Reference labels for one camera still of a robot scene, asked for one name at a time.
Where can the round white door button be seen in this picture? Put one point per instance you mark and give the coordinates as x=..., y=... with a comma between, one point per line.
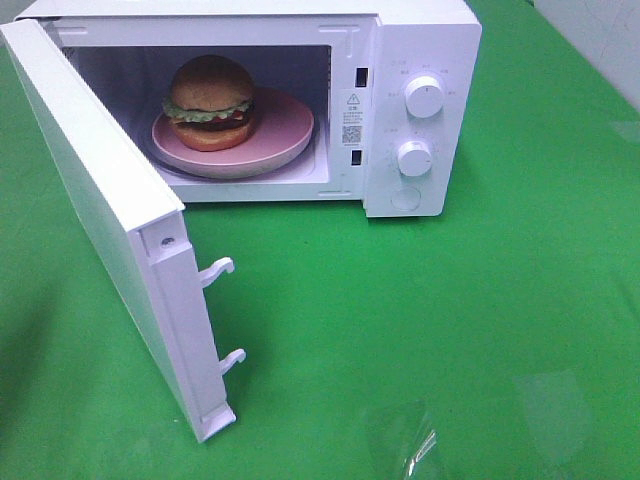
x=406, y=199

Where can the pink round plate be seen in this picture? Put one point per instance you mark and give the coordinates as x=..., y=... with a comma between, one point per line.
x=282, y=129

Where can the burger with lettuce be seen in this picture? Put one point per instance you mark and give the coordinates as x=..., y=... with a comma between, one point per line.
x=210, y=103

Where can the white microwave door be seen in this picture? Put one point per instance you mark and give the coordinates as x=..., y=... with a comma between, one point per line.
x=135, y=223

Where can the lower white microwave knob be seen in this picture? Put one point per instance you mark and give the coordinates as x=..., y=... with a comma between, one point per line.
x=414, y=158

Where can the white microwave knob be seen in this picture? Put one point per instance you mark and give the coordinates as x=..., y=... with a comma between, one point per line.
x=424, y=96
x=414, y=158

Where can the white microwave oven body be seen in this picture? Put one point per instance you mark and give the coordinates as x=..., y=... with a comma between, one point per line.
x=348, y=61

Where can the upper white microwave knob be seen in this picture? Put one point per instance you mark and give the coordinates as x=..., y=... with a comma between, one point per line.
x=424, y=96

